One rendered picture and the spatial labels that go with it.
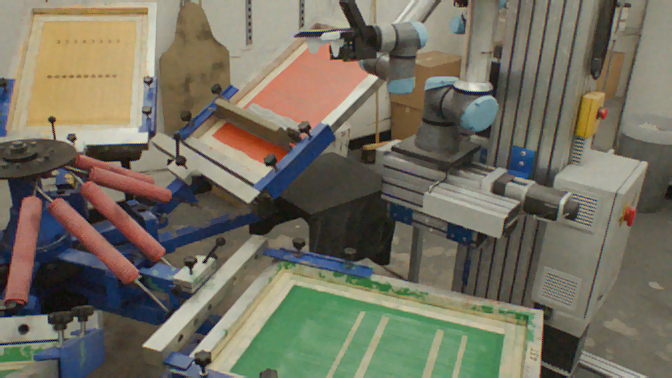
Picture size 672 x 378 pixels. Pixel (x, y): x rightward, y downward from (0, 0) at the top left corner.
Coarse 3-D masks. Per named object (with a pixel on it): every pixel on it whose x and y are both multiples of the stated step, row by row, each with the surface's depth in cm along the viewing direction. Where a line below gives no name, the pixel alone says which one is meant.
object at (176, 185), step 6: (174, 180) 205; (180, 180) 204; (168, 186) 204; (174, 186) 203; (180, 186) 202; (186, 186) 203; (192, 186) 205; (174, 192) 201; (180, 192) 202; (180, 198) 203; (156, 204) 203; (162, 204) 199; (168, 204) 201; (174, 204) 202; (168, 210) 202
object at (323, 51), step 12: (324, 48) 241; (300, 60) 242; (336, 60) 232; (288, 72) 240; (276, 84) 237; (264, 96) 235; (264, 108) 229; (216, 132) 231; (228, 132) 228; (240, 132) 225; (228, 144) 223; (240, 144) 220
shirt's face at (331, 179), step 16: (320, 160) 268; (336, 160) 268; (304, 176) 251; (320, 176) 251; (336, 176) 252; (352, 176) 252; (368, 176) 253; (288, 192) 236; (304, 192) 236; (320, 192) 237; (336, 192) 237; (352, 192) 238; (368, 192) 238; (304, 208) 223; (320, 208) 224
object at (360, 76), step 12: (348, 60) 229; (360, 72) 220; (348, 84) 218; (336, 96) 216; (324, 108) 214; (300, 120) 215; (312, 120) 212; (252, 144) 217; (264, 144) 214; (252, 156) 212; (264, 156) 209; (276, 156) 207
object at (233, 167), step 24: (312, 24) 251; (336, 24) 243; (288, 48) 247; (264, 72) 243; (240, 96) 239; (360, 96) 205; (216, 120) 236; (336, 120) 202; (192, 144) 225; (240, 168) 204; (264, 192) 195
